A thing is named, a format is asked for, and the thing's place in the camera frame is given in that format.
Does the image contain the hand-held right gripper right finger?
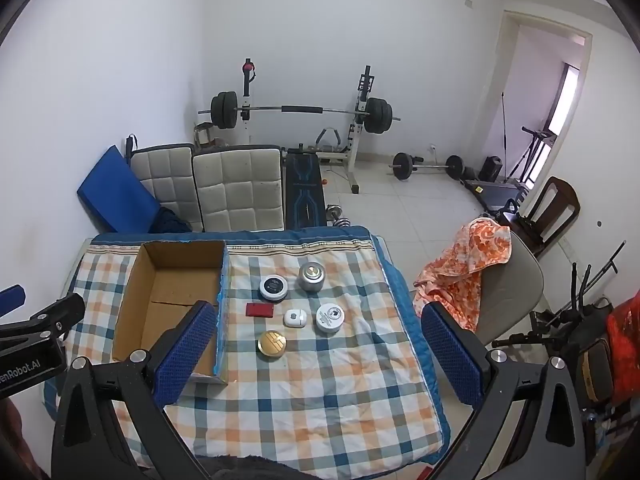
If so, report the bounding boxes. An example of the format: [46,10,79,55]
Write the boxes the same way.
[422,302,589,480]

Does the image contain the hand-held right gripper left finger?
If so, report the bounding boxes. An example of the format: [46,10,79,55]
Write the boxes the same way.
[52,300,217,480]

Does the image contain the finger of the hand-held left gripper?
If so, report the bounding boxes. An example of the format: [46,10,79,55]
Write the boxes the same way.
[0,284,27,319]
[0,293,86,342]

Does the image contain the brown cardboard box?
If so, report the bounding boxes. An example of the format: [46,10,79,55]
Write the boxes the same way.
[111,240,231,386]

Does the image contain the black lid round tin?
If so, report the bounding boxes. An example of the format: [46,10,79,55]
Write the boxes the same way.
[258,276,288,303]

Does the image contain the white lid round tin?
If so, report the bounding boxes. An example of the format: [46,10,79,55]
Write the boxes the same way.
[314,303,346,335]

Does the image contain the silver round tin gold knob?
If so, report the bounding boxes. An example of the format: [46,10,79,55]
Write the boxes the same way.
[298,262,325,293]

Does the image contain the orange floral cloth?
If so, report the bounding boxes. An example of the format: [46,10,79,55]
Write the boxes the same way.
[412,217,512,334]

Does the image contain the grey chair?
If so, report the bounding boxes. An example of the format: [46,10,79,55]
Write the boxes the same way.
[474,239,545,347]

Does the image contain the black metal stand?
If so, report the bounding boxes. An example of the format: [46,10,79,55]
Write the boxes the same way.
[492,241,629,362]

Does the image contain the dark fuzzy clothing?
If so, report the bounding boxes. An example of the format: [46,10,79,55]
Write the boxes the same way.
[199,453,312,480]

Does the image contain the plaid blanket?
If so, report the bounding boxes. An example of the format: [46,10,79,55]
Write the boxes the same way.
[42,225,452,480]

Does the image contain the dark blue cloth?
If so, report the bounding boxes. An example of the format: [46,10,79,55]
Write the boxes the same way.
[149,206,194,234]

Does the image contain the blue foam mat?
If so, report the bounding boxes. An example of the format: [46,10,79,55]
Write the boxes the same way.
[76,145,162,234]

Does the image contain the treadmill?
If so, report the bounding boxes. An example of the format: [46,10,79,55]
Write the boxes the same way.
[462,177,527,214]

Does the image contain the red bag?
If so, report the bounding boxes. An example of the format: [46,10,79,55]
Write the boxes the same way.
[606,299,640,407]

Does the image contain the white quilted cushion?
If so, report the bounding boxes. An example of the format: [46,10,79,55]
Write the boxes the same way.
[191,146,286,233]
[129,143,197,233]

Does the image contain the dark wooden chair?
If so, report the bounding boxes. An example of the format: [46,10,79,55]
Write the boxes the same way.
[499,176,581,261]

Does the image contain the chrome dumbbell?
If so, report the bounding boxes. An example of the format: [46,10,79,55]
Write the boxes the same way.
[325,203,352,227]

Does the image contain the short barbell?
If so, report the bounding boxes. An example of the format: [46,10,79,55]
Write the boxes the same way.
[391,152,466,182]

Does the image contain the black weight bench pad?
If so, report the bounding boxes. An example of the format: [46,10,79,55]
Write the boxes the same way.
[283,147,326,231]

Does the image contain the black exercise stand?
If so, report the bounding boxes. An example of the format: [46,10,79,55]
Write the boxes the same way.
[504,127,557,184]

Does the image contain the white barbell rack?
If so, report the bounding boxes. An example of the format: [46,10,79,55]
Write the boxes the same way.
[239,57,377,194]

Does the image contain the long barbell black plates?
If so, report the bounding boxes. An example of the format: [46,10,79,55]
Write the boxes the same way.
[197,90,402,135]

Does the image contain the window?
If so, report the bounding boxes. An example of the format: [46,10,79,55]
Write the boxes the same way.
[544,62,584,137]

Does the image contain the grey cable handle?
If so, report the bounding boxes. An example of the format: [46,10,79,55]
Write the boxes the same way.
[314,127,344,154]

